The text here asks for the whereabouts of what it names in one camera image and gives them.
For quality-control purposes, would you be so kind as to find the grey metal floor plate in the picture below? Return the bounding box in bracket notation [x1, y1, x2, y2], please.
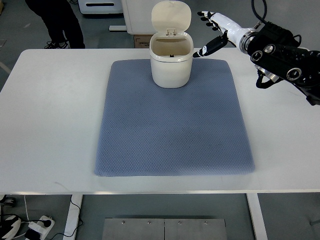
[102, 218, 227, 240]

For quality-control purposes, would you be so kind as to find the black white sneaker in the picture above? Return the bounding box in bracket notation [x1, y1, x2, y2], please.
[0, 215, 22, 240]

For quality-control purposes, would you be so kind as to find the black power cable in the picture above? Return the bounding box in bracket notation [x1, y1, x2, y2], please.
[22, 195, 81, 240]

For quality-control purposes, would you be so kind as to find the person in black trousers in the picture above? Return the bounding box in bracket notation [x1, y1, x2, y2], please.
[26, 0, 85, 49]

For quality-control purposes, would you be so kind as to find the cardboard box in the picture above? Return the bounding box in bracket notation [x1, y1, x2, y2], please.
[133, 34, 153, 49]

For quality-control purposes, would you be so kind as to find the right white table leg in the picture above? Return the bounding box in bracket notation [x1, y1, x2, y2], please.
[246, 193, 268, 240]

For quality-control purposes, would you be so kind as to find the white table leg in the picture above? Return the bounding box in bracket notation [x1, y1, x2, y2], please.
[62, 194, 83, 240]
[246, 193, 268, 240]

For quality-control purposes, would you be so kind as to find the white cabinet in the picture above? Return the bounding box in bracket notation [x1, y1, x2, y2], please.
[108, 0, 160, 35]

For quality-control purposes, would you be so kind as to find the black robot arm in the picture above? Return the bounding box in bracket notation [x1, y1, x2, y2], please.
[241, 0, 320, 106]

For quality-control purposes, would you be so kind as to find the white power strip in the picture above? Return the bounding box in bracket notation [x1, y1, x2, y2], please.
[28, 215, 55, 237]

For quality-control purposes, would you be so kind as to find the white machine with slot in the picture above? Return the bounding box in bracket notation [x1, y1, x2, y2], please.
[78, 0, 123, 15]

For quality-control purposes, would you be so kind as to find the left white table leg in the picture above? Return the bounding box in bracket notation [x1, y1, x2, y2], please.
[62, 194, 83, 240]

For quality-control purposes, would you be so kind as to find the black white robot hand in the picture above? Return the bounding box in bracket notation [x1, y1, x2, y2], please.
[193, 11, 257, 58]

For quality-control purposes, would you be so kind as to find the cream trash bin open lid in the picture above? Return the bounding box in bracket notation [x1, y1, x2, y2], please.
[149, 0, 194, 89]

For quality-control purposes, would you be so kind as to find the blue quilted mat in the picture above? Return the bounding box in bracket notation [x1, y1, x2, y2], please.
[94, 58, 255, 177]

